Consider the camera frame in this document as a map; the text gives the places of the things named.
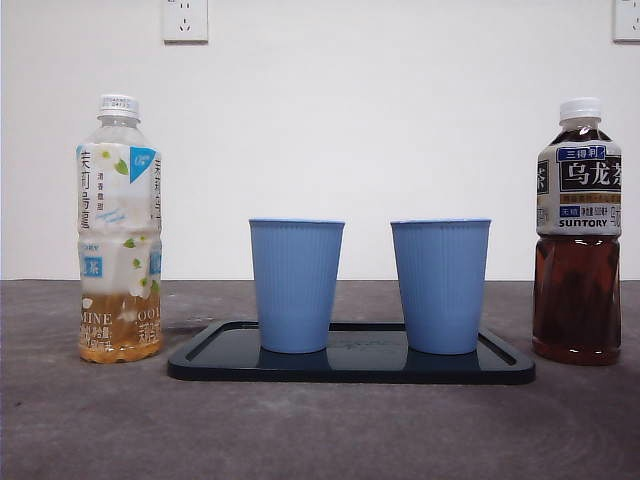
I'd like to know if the jasmine tea bottle white label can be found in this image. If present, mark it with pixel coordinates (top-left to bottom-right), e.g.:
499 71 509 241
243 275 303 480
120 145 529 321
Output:
74 93 165 364

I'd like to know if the oolong tea bottle dark label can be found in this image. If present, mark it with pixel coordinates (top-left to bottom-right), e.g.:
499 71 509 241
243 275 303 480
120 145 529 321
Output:
531 97 625 366

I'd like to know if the blue ribbed cup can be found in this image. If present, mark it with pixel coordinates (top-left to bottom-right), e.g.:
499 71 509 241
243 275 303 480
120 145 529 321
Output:
389 217 493 356
248 217 347 354

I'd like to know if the dark blue rectangular tray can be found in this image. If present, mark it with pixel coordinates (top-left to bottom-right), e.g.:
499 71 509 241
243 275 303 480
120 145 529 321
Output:
166 320 537 385

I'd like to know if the white wall socket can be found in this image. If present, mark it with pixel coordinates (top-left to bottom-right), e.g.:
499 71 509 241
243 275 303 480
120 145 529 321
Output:
612 0 640 43
162 0 209 44

